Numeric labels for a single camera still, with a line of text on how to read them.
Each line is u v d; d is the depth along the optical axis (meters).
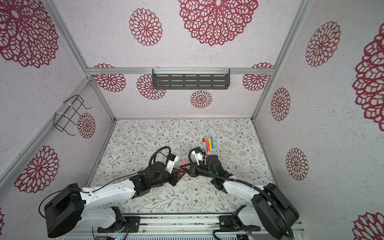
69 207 0.41
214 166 0.64
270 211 0.42
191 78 0.95
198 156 0.74
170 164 0.72
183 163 0.78
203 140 1.07
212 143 1.06
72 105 0.79
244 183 0.53
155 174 0.61
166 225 0.75
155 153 0.60
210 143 1.06
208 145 1.04
